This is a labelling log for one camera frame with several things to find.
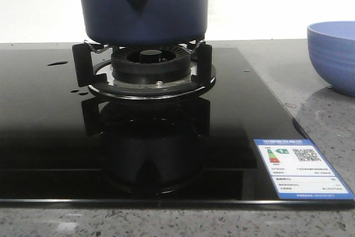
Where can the dark blue cooking pot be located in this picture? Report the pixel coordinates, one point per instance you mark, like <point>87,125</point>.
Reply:
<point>144,22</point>

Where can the blue ceramic bowl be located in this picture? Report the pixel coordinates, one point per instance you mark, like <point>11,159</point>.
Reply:
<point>331,51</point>

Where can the black gas burner head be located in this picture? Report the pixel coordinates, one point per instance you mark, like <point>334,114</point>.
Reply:
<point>145,65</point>

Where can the black glass gas cooktop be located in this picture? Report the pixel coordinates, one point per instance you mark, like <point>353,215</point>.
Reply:
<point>62,146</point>

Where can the blue energy efficiency label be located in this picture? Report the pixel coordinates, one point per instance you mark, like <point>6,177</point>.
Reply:
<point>298,171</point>

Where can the silver wire pot adapter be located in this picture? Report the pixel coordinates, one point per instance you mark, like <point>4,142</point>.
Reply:
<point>98,48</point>

